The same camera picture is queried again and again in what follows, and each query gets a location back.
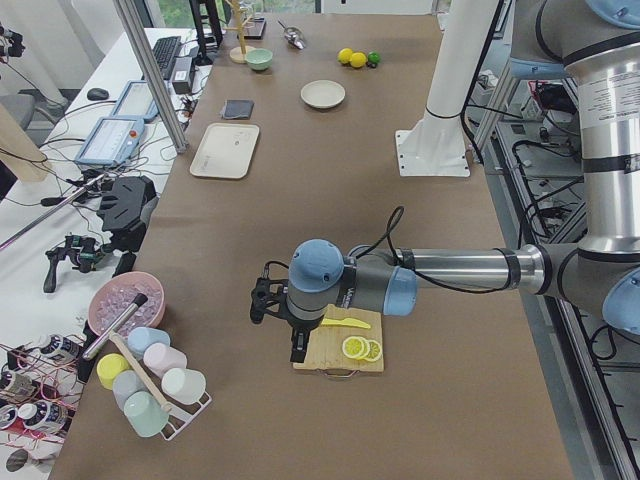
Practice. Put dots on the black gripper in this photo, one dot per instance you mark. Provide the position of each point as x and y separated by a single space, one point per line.
301 327

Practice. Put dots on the cream round plate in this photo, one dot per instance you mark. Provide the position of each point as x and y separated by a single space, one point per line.
323 94

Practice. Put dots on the cream rabbit tray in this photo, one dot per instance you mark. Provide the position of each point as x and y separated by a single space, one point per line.
225 151

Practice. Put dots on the bamboo cutting board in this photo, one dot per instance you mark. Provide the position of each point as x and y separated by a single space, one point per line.
324 348

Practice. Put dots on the lemon slices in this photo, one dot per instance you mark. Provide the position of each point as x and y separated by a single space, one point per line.
362 349

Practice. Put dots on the yellow plastic knife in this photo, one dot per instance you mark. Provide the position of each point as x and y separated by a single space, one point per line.
346 322

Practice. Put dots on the white cup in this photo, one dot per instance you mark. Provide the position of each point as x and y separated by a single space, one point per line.
184 385

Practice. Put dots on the white cup rack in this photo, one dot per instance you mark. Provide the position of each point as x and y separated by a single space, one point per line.
180 416

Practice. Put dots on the pink cup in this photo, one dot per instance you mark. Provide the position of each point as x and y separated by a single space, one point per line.
160 358

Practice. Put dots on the blue cup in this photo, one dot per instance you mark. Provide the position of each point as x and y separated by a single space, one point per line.
141 338

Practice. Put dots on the metal rod black tip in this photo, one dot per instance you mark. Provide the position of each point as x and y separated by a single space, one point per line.
92 350

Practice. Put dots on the mint green cup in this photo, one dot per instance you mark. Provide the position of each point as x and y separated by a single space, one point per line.
145 414

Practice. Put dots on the grey cup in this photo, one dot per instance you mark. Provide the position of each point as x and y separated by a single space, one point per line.
125 384

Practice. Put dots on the pink bowl of ice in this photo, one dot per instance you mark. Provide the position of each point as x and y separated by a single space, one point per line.
118 294

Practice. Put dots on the yellow cup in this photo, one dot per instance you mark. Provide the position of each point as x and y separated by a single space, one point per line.
109 367

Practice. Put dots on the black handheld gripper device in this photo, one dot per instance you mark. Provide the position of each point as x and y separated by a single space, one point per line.
84 252

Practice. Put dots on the grey folded cloth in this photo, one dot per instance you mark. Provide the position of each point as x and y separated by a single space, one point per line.
237 109

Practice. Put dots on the near blue teach pendant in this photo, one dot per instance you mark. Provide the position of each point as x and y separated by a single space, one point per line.
111 142

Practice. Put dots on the blue teach pendant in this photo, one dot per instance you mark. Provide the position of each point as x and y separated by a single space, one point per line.
111 142
136 100

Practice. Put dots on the mint green bowl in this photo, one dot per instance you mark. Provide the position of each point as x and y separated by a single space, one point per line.
259 59

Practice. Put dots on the yellow lemon near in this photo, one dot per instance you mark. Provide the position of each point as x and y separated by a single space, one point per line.
358 60

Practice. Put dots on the yellow lemon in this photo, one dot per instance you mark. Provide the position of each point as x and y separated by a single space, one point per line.
358 60
344 56

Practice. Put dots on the far blue teach pendant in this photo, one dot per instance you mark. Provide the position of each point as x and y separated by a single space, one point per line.
136 100

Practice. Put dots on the yellow lemon far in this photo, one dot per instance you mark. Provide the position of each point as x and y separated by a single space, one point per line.
344 56

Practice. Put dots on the wooden mug tree stand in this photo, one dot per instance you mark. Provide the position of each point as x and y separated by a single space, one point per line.
238 54

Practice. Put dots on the green lime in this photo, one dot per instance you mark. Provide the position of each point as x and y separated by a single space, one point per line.
373 59

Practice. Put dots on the metal scoop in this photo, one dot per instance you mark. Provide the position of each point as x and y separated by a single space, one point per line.
293 35

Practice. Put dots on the black computer mouse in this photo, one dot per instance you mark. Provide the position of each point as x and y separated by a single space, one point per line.
97 94

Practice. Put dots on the black keyboard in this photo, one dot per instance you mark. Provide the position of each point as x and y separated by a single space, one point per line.
165 51

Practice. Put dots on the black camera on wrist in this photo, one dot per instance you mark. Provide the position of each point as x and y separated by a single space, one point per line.
268 296

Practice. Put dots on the white camera pillar base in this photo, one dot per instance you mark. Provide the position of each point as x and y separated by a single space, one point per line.
435 146

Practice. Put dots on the aluminium frame post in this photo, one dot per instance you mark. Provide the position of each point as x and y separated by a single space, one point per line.
135 31

